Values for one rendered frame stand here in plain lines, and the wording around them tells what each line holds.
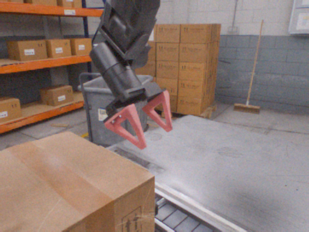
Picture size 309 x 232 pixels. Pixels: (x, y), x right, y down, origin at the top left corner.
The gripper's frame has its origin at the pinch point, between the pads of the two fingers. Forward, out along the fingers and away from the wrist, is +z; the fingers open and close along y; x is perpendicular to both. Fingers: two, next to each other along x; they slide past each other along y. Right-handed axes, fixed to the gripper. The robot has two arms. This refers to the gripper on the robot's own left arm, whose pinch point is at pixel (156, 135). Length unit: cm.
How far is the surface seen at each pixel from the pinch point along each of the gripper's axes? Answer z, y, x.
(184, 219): 23.4, 14.2, 17.6
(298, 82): 52, 441, 33
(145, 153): 5, 48, 47
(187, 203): 20.5, 16.8, 15.8
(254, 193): 35, 44, 11
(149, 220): 12.7, -5.6, 7.3
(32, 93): -173, 221, 350
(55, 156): -7.1, -9.1, 17.4
